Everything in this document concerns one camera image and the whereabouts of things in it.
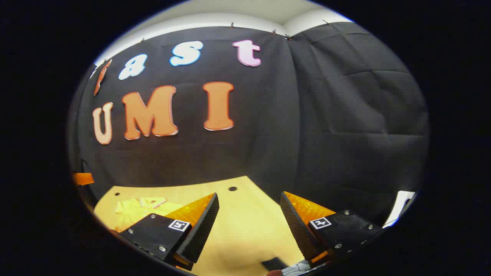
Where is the orange T-shirt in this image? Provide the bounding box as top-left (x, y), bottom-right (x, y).
top-left (114, 196), bottom-right (185, 232)

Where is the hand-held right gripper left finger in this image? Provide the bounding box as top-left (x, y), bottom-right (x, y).
top-left (119, 192), bottom-right (220, 271)

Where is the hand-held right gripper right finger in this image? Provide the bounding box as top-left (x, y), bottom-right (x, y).
top-left (280, 191), bottom-right (384, 266)

